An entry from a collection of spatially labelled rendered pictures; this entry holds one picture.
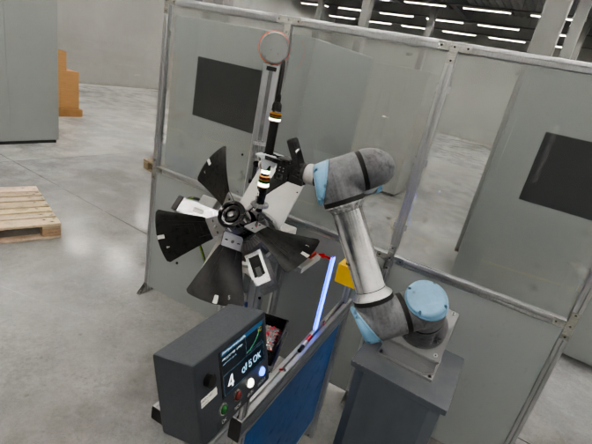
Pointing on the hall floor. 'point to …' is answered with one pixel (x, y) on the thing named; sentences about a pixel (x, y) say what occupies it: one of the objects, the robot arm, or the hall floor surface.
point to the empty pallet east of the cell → (26, 214)
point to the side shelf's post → (275, 291)
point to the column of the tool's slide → (261, 114)
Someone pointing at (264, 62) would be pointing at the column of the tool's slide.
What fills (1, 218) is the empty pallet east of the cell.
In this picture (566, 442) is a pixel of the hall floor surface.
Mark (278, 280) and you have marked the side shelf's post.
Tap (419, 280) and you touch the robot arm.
